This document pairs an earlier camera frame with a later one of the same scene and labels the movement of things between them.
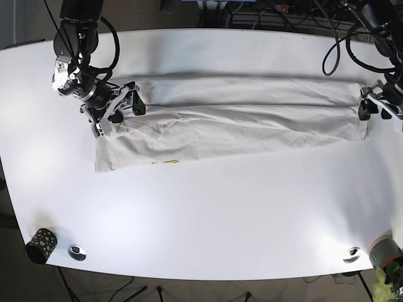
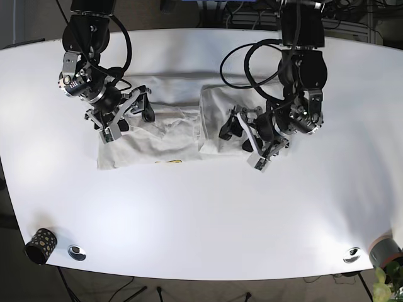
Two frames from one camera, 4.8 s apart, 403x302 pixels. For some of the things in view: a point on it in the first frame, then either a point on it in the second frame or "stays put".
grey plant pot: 384,250 stays put
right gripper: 389,109 to 264,133
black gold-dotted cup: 40,247 stays put
